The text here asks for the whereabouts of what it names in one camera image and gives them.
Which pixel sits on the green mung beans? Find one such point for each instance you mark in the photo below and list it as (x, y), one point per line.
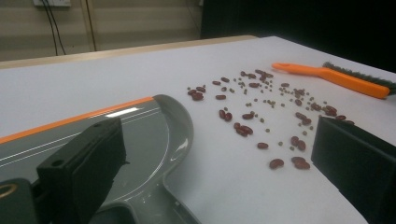
(267, 130)

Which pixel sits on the white table cover sheet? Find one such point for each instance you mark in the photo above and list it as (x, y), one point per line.
(93, 77)

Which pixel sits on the grey dustpan with orange edge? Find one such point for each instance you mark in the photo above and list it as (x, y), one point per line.
(149, 130)

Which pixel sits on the orange hand brush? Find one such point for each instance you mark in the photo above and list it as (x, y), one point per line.
(342, 79)

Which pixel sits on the red kidney beans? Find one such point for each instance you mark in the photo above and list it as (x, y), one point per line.
(276, 163)

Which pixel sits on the black curtain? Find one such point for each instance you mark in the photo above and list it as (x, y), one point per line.
(295, 21)

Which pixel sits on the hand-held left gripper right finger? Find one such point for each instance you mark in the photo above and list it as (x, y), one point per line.
(358, 168)

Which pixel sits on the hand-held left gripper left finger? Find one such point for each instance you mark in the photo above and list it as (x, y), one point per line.
(81, 168)

